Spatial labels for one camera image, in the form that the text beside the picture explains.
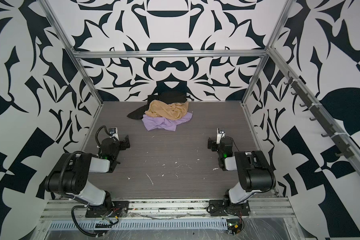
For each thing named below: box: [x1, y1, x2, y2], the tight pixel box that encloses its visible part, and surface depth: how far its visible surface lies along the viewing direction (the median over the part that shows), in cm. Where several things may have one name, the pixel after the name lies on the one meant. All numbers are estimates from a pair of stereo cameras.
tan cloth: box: [144, 99, 189, 121], surface depth 110 cm
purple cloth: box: [142, 112, 194, 132], surface depth 107 cm
